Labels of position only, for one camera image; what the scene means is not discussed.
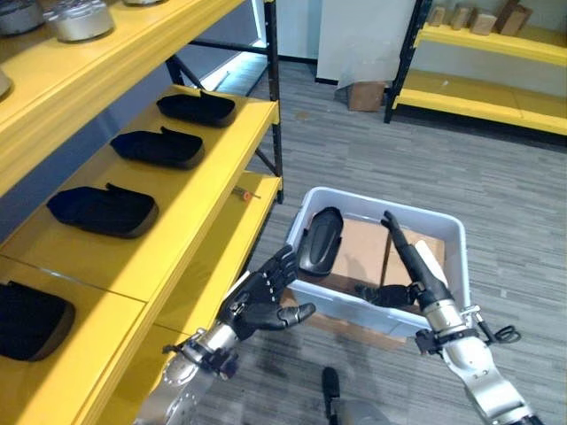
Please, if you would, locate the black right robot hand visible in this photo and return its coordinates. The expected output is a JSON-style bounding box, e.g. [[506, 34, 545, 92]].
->
[[353, 210, 456, 312]]

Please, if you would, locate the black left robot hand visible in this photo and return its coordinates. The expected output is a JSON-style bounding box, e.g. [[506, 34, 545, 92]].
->
[[216, 245, 317, 343]]

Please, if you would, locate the pale blue plastic box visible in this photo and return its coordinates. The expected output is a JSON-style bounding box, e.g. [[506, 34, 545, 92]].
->
[[285, 185, 471, 343]]

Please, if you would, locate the yellow shelf with black posts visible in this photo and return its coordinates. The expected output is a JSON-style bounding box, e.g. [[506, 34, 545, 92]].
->
[[0, 0, 285, 425]]

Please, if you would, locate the yellow shelf with wooden blocks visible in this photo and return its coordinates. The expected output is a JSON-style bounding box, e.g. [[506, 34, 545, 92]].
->
[[383, 0, 567, 138]]

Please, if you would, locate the small brown cardboard box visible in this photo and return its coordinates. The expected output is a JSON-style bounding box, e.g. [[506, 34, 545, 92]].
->
[[346, 81, 387, 112]]

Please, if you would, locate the brown cardboard sheet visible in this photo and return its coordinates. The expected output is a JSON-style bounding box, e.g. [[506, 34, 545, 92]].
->
[[316, 215, 447, 294]]

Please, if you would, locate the black sole-shaped part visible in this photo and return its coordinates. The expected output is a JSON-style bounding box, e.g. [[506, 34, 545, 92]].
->
[[155, 89, 237, 129], [109, 126, 206, 171], [297, 206, 346, 278], [46, 182, 160, 240], [0, 280, 76, 363]]

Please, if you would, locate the white standing panel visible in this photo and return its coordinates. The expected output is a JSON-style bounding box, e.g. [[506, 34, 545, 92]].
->
[[315, 0, 420, 85]]

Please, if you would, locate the pale wooden block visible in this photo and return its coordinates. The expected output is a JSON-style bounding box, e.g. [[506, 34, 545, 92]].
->
[[469, 12, 498, 37], [426, 4, 447, 28], [450, 5, 471, 31]]

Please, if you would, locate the dark brown wooden block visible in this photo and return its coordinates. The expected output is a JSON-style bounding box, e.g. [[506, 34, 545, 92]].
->
[[493, 0, 535, 36]]

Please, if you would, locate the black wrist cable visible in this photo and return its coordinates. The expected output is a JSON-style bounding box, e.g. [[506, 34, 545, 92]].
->
[[477, 316, 520, 345]]

